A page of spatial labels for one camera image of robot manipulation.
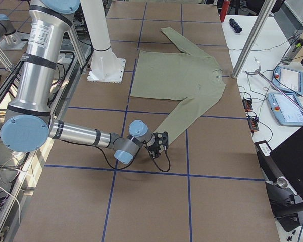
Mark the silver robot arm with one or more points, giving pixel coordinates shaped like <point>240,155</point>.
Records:
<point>29,123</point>

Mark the black laptop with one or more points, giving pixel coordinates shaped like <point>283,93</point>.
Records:
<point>288,157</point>

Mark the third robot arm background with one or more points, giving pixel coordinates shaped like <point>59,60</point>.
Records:
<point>10,38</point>

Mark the black camera stand device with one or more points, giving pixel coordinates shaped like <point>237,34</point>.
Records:
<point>287,207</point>

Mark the green long-sleeve shirt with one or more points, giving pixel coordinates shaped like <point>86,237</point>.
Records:
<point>191,77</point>

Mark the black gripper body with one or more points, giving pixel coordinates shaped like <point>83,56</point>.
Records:
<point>155,142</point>

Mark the white label black box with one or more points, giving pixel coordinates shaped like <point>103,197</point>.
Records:
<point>263,147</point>

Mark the far teach pendant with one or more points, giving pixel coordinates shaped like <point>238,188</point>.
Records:
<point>288,80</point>

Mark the teach pendant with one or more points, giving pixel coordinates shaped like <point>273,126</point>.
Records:
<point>284,111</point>
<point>288,80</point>

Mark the metal grabber tool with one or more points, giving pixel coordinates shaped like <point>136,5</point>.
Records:
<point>258,72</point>

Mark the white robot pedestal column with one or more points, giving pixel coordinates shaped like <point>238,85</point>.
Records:
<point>96,23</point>

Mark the brown paper table mat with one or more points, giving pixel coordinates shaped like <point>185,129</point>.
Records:
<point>215,189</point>

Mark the aluminium frame post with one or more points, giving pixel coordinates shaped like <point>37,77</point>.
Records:
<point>254,33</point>

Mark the near teach pendant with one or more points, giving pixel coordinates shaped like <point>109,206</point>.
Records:
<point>284,111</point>

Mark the folded dark blue umbrella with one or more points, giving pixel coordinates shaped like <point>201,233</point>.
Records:
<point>235,26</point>

